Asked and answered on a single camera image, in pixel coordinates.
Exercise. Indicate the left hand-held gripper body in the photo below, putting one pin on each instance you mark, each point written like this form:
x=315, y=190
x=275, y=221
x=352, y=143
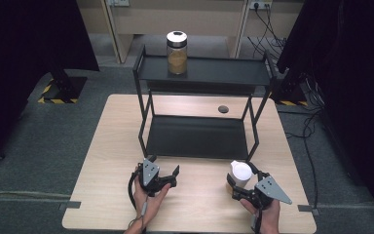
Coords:
x=151, y=177

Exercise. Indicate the dark round table grommet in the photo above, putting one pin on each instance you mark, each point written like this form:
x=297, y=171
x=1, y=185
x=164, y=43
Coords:
x=223, y=109

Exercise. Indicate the black stand base striped tape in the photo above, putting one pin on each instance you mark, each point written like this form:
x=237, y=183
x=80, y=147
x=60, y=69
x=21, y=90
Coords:
x=63, y=91
x=289, y=94

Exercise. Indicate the black two-tier metal rack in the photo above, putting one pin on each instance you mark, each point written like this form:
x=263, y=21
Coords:
x=201, y=136

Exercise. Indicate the jar with white lid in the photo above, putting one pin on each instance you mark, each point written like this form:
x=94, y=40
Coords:
x=241, y=174

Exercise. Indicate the beige wooden desk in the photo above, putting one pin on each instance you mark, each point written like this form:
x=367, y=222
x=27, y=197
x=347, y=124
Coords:
x=207, y=19

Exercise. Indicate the grey floor tape strip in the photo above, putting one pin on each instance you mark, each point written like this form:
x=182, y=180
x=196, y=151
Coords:
x=306, y=208
x=69, y=205

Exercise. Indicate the glass jar with silver lid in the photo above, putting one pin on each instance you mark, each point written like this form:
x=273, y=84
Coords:
x=177, y=53

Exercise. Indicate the person's left hand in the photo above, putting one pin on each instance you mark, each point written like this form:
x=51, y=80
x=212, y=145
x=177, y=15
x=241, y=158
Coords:
x=149, y=204

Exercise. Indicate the black curtain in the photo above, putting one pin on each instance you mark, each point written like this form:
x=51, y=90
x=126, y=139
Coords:
x=22, y=65
x=354, y=81

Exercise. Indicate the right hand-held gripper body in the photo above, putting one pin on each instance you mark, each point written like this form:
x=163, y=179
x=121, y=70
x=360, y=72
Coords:
x=269, y=191

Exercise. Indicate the person's right hand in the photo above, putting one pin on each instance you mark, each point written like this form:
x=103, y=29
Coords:
x=268, y=219

